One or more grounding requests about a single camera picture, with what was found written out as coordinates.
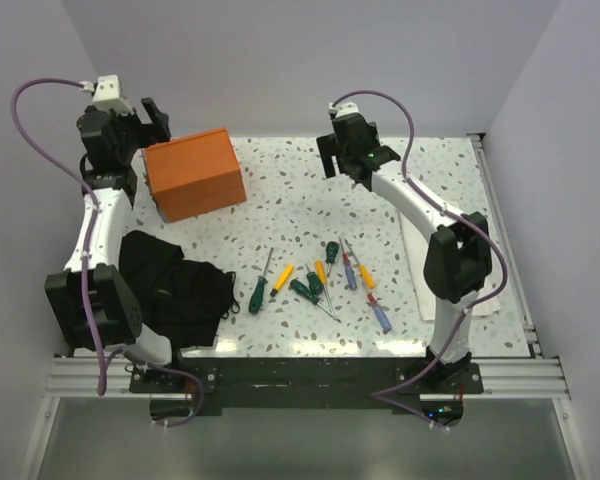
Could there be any orange drawer box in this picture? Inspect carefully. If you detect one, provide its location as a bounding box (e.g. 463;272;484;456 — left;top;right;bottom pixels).
145;128;246;223

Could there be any yellow screwdriver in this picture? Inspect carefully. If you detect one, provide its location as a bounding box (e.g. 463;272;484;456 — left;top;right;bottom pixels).
315;260;334;313
344;239;376;289
270;264;294;298

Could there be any blue red screwdriver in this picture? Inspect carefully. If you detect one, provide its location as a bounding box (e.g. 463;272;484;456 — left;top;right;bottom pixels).
339;238;357;291
367;293;392;333

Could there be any long green screwdriver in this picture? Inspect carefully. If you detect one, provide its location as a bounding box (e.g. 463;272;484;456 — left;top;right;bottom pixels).
248;247;274;315

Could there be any stubby green screwdriver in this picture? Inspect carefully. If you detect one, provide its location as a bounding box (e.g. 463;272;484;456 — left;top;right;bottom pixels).
305;264;324;296
325;241;340;276

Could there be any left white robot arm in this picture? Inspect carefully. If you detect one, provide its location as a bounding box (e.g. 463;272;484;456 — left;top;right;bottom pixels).
45;98;187;392

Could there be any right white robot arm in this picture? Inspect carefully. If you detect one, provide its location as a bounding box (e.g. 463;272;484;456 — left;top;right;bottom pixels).
317;102;493;393

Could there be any black cloth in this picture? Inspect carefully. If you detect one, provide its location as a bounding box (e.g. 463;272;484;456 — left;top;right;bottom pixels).
119;231;240;349

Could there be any white folded towel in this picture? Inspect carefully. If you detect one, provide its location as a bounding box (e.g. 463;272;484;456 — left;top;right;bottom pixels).
400;203;493;323

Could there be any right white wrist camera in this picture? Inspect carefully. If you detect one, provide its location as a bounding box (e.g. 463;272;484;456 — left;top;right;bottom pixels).
328;101;360;120

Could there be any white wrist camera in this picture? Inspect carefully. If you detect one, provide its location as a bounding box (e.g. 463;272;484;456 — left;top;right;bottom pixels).
80;75;134;116
328;101;360;120

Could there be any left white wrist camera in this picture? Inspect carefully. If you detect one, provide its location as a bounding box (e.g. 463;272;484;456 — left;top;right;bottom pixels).
80;75;134;116

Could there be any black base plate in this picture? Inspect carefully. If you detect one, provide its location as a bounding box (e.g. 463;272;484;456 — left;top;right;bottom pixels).
127;354;484;427

